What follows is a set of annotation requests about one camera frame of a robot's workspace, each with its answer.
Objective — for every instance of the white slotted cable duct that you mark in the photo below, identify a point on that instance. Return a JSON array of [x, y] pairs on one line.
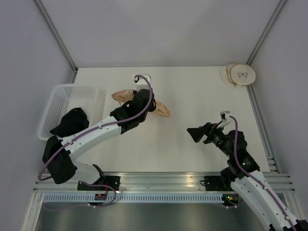
[[135, 198]]

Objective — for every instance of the white plastic basket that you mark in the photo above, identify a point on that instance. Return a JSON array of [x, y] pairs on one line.
[[64, 98]]

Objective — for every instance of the floral laundry bag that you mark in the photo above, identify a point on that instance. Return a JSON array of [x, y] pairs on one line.
[[126, 95]]

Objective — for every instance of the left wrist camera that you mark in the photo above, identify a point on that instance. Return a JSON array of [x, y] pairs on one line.
[[141, 82]]

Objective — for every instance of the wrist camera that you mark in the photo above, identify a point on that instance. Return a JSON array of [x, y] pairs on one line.
[[141, 82], [225, 119]]

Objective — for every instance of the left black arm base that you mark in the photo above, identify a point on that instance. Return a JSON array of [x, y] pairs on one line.
[[101, 184]]

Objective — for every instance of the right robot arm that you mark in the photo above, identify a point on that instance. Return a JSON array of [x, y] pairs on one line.
[[243, 176]]

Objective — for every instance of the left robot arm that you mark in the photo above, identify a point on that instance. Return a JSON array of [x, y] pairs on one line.
[[61, 154]]

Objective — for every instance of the black garment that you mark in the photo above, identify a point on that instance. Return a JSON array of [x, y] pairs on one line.
[[71, 123]]

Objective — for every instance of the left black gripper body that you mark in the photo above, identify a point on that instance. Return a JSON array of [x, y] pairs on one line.
[[152, 107]]

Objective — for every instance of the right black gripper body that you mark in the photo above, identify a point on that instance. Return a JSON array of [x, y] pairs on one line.
[[215, 136]]

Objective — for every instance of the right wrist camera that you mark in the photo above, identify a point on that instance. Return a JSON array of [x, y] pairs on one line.
[[225, 119]]

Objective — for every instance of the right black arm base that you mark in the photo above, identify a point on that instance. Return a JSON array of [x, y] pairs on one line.
[[214, 184]]

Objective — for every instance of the aluminium rail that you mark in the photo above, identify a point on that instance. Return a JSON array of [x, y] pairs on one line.
[[185, 182]]

